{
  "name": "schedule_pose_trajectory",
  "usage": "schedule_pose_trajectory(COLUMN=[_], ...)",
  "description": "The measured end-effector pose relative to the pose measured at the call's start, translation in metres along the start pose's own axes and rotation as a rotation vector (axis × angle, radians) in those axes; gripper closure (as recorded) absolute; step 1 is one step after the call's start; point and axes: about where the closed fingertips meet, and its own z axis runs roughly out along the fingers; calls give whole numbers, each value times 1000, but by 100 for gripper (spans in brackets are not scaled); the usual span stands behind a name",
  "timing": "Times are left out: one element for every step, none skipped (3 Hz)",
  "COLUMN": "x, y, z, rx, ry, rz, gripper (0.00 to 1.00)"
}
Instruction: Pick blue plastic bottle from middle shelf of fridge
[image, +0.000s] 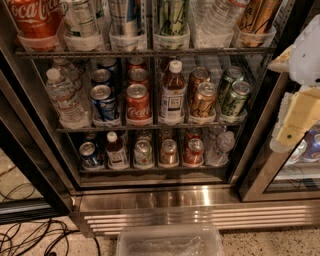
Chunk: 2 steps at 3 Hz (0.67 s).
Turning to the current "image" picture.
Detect top shelf Coca-Cola can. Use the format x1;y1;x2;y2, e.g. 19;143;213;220
6;0;62;39

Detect front green LaCroix can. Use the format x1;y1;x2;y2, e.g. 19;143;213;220
221;81;251;116

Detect lower shelf green white can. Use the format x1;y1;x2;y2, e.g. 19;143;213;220
134;140;153;168

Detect middle blue soda can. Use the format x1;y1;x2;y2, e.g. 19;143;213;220
91;69;111;86

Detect rear green LaCroix can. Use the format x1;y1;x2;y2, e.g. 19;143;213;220
218;66;244;104

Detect lower shelf blue can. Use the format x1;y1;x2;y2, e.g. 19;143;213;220
79;142;103;168

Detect lower shelf red can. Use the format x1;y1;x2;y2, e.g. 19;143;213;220
183;138;204;165

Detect black floor cables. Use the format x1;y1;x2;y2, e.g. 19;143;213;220
0;181;102;256

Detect front clear water bottle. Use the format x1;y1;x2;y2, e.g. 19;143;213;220
46;68;91;129

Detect lower shelf tea bottle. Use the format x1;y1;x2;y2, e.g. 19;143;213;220
105;131;128;170

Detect top shelf green can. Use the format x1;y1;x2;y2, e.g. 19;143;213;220
157;0;189;36

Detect copper lacroix can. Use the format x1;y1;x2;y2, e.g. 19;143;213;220
190;82;217;118
188;67;211;102

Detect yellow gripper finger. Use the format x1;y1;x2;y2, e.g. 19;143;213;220
275;87;320;147
268;45;293;73

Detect lower shelf water bottle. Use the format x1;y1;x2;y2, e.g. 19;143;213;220
208;131;235;167

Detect middle red Coca-Cola can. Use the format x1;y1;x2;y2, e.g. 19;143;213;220
128;68;149;88

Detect blue soda can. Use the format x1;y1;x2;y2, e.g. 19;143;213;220
90;85;119;121
91;69;111;86

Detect top shelf orange can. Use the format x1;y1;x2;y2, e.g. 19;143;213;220
238;0;282;34

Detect front blue soda can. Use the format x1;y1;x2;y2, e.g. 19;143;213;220
90;85;119;121

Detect rear copper LaCroix can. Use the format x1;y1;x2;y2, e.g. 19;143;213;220
188;67;211;102

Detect green lacroix can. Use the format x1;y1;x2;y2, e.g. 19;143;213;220
221;81;251;116
218;66;244;104

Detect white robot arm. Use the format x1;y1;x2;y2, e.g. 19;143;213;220
268;15;320;153

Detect clear plastic bin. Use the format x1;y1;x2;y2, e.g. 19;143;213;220
116;224;225;256

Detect front copper LaCroix can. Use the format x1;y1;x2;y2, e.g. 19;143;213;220
190;82;217;118

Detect red coca-cola can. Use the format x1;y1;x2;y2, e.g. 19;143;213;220
128;68;149;88
126;84;152;126

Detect brown tea bottle white cap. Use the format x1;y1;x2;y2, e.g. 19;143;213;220
160;60;186;124

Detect lower shelf copper can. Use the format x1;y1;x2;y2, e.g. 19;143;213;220
160;139;178;167

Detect fridge bottom vent grille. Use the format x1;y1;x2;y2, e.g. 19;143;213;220
84;205;320;235

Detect front red Coca-Cola can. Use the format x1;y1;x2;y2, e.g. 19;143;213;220
126;84;152;126

